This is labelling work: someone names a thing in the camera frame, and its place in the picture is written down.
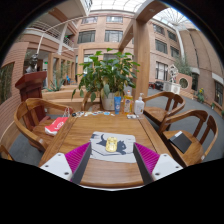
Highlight yellow flowering plant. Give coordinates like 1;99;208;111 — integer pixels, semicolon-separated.
194;88;206;104

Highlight blue tube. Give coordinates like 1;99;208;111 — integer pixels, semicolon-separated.
113;95;122;116

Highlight dark bust statue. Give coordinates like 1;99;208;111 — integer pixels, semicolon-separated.
25;53;39;74

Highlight white sculpture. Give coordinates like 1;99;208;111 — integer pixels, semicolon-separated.
166;64;179;84

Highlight red and white bag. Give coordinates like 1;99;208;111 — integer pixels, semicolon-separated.
44;107;71;136

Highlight spiky green agave plant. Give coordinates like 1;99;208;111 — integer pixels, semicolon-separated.
44;74;66;93

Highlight yellow bottle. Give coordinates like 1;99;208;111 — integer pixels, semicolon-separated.
123;89;134;115

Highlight green plant in white pot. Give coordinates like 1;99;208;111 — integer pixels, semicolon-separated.
70;48;141;112

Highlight black notebook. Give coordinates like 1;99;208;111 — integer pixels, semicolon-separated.
168;130;193;154

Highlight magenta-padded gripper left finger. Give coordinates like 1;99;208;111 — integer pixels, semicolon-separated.
39;142;92;185

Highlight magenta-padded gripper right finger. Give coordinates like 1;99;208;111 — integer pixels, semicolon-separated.
133;142;184;185

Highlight dark red wooden pedestal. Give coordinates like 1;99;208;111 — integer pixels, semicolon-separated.
14;70;48;121

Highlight white pump bottle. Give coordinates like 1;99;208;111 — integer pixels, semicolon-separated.
133;92;146;116

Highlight yellow computer mouse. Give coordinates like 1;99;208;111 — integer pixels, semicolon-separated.
105;136;119;153

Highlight wooden armchair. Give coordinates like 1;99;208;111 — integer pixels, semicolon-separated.
81;91;103;112
142;91;186;127
13;97;74;153
0;143;14;162
158;109;219;168

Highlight grey cat-print mouse pad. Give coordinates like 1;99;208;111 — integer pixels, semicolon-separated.
89;130;138;164

